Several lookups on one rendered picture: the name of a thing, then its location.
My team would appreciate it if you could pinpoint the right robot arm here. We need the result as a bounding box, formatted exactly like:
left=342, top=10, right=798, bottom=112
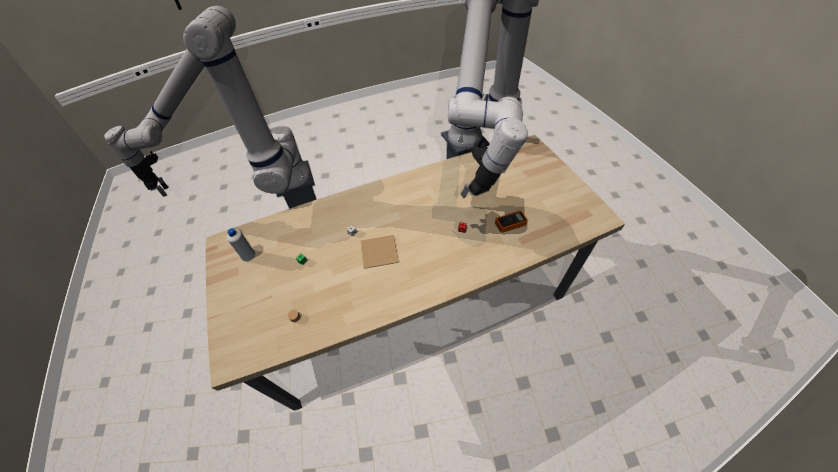
left=104, top=6, right=310, bottom=194

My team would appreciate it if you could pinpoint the orange digital multimeter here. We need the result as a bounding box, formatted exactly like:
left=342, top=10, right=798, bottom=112
left=495, top=211, right=528, bottom=233

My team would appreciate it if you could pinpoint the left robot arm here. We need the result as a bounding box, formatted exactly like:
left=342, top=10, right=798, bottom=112
left=448, top=0, right=539, bottom=167

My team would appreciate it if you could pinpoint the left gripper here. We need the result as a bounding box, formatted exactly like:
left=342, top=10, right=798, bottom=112
left=461, top=140, right=510, bottom=199

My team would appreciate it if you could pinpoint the grey plastic bottle with blue cap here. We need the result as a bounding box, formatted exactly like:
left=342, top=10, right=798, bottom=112
left=227, top=228, right=255, bottom=261

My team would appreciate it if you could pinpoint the brown square mat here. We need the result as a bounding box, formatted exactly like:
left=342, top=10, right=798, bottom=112
left=361, top=235, right=399, bottom=268

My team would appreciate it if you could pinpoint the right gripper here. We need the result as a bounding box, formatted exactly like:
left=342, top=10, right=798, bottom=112
left=123, top=151, right=169, bottom=197

